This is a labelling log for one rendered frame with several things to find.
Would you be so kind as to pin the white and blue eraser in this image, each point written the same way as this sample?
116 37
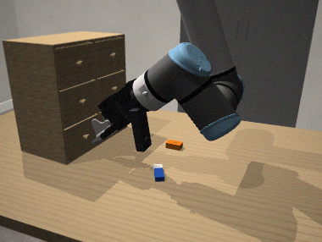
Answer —
158 172

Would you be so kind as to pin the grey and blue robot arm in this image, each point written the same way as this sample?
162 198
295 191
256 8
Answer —
185 74

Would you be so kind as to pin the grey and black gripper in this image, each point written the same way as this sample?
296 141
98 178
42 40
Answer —
115 110

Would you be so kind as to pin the dark brown chest of drawers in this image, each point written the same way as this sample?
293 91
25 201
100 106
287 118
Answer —
33 78

